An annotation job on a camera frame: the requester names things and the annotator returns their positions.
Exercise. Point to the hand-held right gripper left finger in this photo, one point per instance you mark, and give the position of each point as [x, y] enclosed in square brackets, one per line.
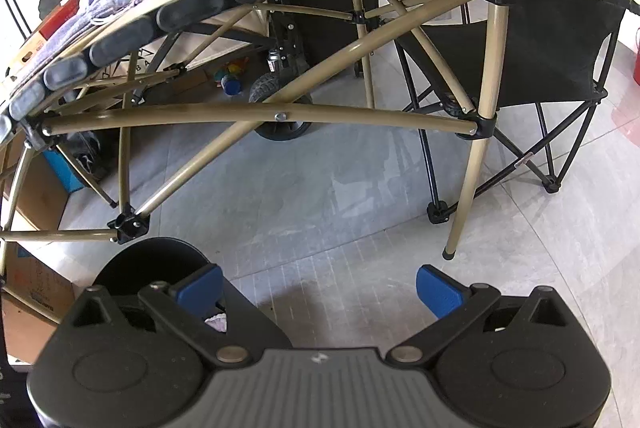
[200, 290]

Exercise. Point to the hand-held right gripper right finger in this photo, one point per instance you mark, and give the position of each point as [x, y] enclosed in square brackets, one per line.
[442, 293]

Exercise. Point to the black trash bin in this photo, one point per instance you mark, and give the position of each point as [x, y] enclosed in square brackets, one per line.
[150, 258]

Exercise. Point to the purple towel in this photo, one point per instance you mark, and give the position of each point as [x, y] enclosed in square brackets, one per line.
[75, 28]

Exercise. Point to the tan folding table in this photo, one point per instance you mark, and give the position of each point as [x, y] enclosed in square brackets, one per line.
[200, 113]

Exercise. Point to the blue storage box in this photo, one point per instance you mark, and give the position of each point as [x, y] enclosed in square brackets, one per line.
[62, 171]

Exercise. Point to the blue round toy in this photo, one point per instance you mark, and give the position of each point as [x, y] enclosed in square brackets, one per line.
[231, 86]

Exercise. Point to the black folding chair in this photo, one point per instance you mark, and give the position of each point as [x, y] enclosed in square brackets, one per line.
[550, 58]

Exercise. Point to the red bucket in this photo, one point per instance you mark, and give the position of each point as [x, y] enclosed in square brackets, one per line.
[636, 58]

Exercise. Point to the orange box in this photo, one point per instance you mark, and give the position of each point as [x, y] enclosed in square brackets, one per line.
[52, 21]

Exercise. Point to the black bag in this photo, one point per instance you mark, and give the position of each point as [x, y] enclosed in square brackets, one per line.
[50, 4]

